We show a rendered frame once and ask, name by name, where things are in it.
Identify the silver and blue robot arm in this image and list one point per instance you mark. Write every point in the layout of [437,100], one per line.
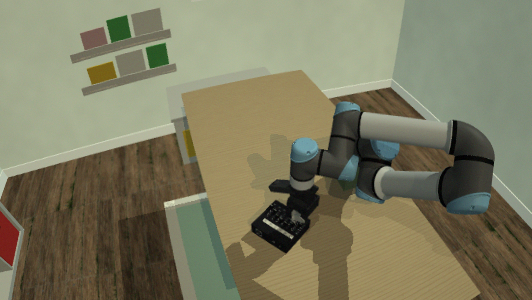
[462,189]

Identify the black lighting desk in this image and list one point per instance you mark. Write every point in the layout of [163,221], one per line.
[280,232]

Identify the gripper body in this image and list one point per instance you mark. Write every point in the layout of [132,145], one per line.
[303,201]

